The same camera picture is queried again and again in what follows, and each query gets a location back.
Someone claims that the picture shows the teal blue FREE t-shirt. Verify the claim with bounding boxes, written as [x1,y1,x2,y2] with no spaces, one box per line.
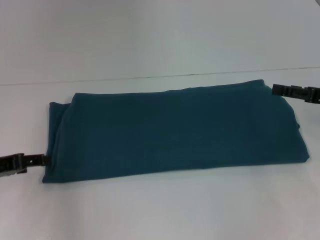
[41,78,312,185]

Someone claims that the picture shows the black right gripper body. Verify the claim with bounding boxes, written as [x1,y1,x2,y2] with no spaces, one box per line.
[306,86,320,106]

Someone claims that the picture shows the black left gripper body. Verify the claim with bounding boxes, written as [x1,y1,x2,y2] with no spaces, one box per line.
[0,153,28,179]

